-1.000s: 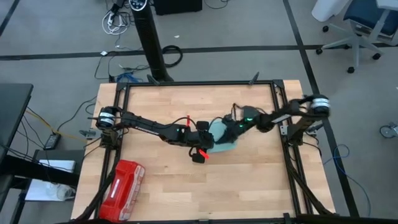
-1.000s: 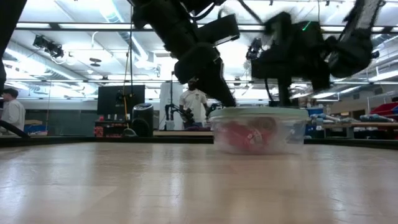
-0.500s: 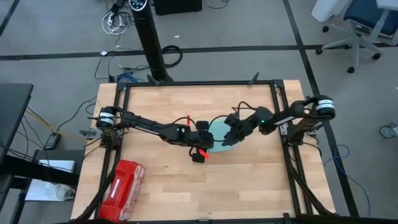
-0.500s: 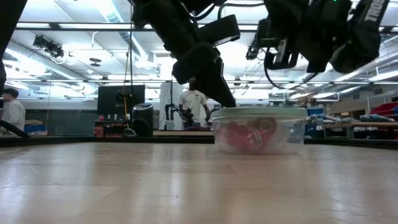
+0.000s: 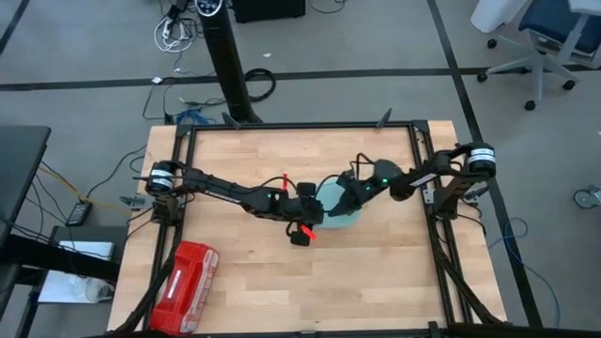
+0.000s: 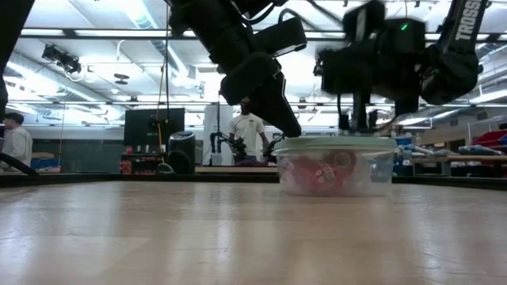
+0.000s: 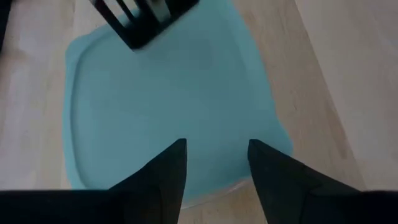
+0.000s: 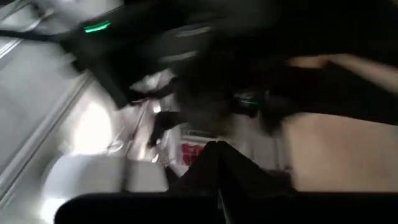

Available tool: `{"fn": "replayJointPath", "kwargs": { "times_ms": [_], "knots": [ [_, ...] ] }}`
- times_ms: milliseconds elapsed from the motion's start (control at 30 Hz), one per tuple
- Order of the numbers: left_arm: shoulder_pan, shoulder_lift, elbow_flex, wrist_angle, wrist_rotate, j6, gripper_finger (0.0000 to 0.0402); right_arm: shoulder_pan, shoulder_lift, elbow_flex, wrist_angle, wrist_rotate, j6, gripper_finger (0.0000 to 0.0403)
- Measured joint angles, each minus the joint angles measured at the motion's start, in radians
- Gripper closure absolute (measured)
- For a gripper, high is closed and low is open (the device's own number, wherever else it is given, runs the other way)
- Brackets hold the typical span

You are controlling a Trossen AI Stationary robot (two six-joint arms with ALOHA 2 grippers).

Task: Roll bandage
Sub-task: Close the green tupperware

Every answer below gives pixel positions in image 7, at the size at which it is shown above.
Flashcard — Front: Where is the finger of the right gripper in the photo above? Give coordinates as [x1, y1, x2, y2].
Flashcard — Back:
[88, 0, 200, 50]

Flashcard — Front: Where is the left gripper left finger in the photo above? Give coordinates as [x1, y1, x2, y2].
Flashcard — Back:
[0, 138, 188, 224]

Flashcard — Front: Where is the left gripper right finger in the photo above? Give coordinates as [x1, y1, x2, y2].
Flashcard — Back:
[248, 139, 398, 224]

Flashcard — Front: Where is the light blue container lid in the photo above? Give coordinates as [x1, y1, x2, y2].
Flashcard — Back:
[62, 0, 294, 207]

